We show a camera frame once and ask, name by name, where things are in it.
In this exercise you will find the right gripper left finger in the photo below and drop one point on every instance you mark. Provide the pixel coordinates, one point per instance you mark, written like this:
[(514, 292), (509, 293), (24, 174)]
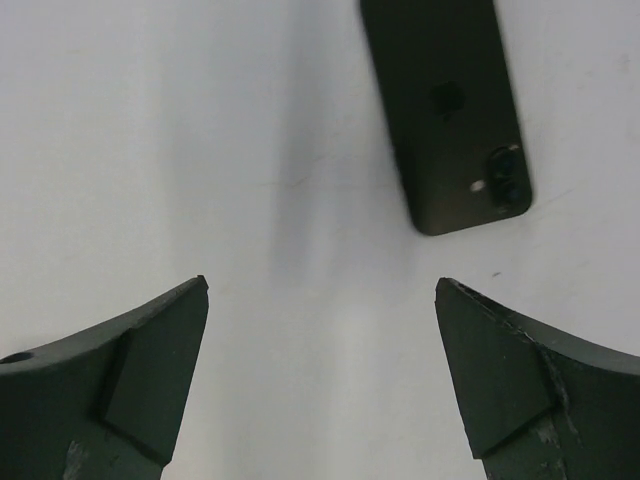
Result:
[(108, 401)]

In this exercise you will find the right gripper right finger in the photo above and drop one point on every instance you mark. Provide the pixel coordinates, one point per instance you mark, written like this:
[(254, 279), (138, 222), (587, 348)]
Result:
[(537, 402)]

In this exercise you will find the black phone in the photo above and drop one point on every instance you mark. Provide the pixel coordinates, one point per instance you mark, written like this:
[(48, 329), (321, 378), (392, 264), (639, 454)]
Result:
[(450, 112)]

